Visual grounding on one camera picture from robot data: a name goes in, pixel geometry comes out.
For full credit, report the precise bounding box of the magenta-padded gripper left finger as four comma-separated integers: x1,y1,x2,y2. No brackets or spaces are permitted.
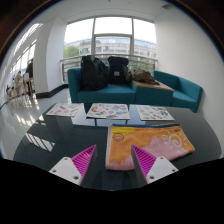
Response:
48,144,98,189

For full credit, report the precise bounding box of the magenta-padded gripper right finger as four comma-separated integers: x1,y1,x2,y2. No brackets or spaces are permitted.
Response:
130,144,179,188

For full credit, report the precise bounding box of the orange pink printed towel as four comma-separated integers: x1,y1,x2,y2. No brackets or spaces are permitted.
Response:
104,123,196,172

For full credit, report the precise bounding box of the white sticker sheet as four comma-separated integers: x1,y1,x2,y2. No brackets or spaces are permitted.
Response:
85,102,131,120
135,104,175,122
45,102,84,118

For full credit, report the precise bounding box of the wood-topped teal side table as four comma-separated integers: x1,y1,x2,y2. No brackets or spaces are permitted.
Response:
131,79,175,107

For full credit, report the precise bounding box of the teal sofa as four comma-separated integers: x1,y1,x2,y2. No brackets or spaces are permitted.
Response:
152,69,204,113
67,66,138,105

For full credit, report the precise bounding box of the brown jacket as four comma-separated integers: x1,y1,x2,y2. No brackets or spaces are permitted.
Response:
126,68,160,86

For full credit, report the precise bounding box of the wooden chairs and tables group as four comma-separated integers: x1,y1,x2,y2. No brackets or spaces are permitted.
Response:
5,76,36,102

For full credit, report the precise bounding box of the person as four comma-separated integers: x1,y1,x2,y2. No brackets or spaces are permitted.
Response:
13,70,25,93
26,58,35,80

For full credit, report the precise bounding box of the black backpack with label patch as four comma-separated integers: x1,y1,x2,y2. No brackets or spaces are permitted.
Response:
106,55,131,85

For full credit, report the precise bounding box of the metal window railing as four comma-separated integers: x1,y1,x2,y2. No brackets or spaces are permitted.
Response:
59,54,158,84

